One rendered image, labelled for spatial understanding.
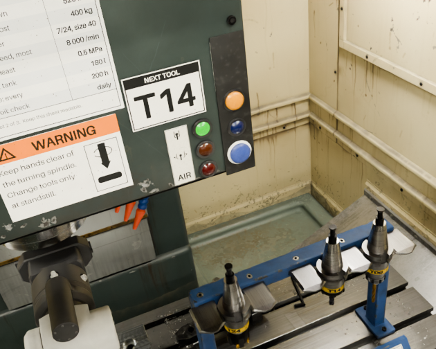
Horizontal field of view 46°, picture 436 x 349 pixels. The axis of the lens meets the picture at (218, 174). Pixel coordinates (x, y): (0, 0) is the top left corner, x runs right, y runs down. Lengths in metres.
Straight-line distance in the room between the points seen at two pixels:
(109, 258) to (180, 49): 1.04
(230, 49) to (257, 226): 1.58
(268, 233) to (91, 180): 1.53
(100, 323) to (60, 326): 0.06
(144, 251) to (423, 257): 0.85
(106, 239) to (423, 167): 0.94
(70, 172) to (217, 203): 1.48
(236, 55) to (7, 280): 1.10
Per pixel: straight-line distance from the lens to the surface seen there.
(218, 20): 0.63
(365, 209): 1.85
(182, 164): 0.68
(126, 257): 1.59
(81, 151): 0.64
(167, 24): 0.61
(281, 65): 1.93
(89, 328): 0.75
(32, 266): 0.89
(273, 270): 1.07
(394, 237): 1.17
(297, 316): 1.41
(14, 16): 0.58
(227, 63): 0.65
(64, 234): 0.87
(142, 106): 0.63
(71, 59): 0.60
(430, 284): 1.64
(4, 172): 0.64
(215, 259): 2.05
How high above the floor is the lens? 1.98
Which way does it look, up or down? 34 degrees down
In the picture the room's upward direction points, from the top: 8 degrees counter-clockwise
